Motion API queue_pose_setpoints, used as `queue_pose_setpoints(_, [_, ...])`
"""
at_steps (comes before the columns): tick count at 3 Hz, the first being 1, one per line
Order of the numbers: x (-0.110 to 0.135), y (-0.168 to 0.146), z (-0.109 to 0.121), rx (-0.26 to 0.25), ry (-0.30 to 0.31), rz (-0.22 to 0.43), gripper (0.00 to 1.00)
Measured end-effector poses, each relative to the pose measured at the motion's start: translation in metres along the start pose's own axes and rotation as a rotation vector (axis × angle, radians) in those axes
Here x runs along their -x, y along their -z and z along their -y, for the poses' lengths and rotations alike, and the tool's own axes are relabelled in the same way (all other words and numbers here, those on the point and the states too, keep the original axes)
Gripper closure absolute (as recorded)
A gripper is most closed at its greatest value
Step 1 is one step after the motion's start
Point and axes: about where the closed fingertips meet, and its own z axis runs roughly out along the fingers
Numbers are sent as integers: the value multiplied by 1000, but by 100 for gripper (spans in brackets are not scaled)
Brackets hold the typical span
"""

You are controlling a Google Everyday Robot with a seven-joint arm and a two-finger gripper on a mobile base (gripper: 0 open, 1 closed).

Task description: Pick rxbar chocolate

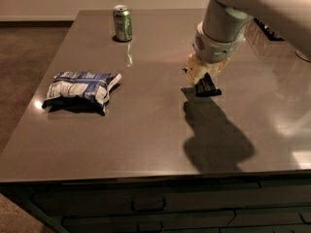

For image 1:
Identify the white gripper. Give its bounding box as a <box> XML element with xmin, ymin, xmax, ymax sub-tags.
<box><xmin>186</xmin><ymin>22</ymin><xmax>244</xmax><ymax>86</ymax></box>

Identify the dark chocolate rxbar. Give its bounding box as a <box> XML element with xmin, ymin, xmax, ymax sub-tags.
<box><xmin>194</xmin><ymin>73</ymin><xmax>222</xmax><ymax>97</ymax></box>

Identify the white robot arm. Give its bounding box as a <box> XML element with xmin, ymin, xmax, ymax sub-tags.
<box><xmin>186</xmin><ymin>0</ymin><xmax>311</xmax><ymax>85</ymax></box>

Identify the green soda can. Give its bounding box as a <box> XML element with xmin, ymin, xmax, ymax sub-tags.
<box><xmin>113</xmin><ymin>5</ymin><xmax>132</xmax><ymax>42</ymax></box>

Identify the blue white chip bag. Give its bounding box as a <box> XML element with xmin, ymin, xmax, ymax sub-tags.
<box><xmin>42</xmin><ymin>71</ymin><xmax>122</xmax><ymax>115</ymax></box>

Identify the lower cabinet drawer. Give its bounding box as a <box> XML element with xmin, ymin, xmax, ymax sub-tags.
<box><xmin>62</xmin><ymin>211</ymin><xmax>235</xmax><ymax>233</ymax></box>

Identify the cabinet drawer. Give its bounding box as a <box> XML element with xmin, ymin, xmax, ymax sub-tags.
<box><xmin>32</xmin><ymin>183</ymin><xmax>311</xmax><ymax>217</ymax></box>
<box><xmin>62</xmin><ymin>211</ymin><xmax>235</xmax><ymax>233</ymax></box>

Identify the upper cabinet drawer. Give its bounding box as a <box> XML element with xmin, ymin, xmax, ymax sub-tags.
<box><xmin>32</xmin><ymin>183</ymin><xmax>311</xmax><ymax>217</ymax></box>

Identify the black wire basket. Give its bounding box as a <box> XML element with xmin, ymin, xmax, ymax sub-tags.
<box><xmin>254</xmin><ymin>18</ymin><xmax>283</xmax><ymax>41</ymax></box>

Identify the upper drawer handle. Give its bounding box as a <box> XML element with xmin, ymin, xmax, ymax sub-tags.
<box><xmin>131</xmin><ymin>197</ymin><xmax>167</xmax><ymax>214</ymax></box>

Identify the drawer handle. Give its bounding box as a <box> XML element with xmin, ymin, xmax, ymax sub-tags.
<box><xmin>131</xmin><ymin>197</ymin><xmax>167</xmax><ymax>214</ymax></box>
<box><xmin>136</xmin><ymin>221</ymin><xmax>163</xmax><ymax>233</ymax></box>

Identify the lower drawer handle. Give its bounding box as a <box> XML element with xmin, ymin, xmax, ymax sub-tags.
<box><xmin>136</xmin><ymin>221</ymin><xmax>163</xmax><ymax>233</ymax></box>

